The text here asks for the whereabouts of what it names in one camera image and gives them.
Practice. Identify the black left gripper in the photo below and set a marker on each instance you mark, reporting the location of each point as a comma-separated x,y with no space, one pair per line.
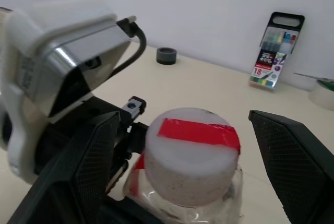
104,106

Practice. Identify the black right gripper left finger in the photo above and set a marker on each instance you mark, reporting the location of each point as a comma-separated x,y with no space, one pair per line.
78,166

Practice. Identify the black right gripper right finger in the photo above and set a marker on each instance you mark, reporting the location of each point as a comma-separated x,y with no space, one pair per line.
295,161

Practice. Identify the clear bottle with white cap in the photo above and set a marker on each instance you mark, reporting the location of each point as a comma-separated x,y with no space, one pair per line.
190,161

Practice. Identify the clear tape roll green core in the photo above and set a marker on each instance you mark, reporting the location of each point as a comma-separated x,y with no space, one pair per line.
322,94

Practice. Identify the dark grey round cap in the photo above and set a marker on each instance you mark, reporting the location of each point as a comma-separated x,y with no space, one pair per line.
166,56

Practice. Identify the marker pen set package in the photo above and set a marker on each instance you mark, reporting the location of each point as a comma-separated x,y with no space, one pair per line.
275,57

